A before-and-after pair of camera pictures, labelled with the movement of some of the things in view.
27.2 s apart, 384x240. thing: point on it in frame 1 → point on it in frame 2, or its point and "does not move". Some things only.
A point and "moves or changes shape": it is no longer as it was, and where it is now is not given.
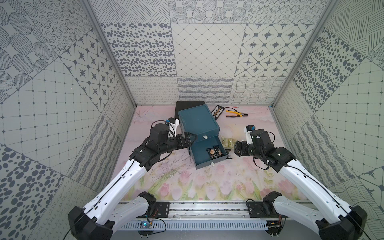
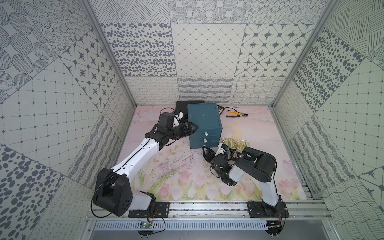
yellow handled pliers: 240,114 does not move
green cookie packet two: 231,143 does not move
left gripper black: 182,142 → 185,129
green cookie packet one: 225,141 does not move
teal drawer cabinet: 207,149 moves or changes shape
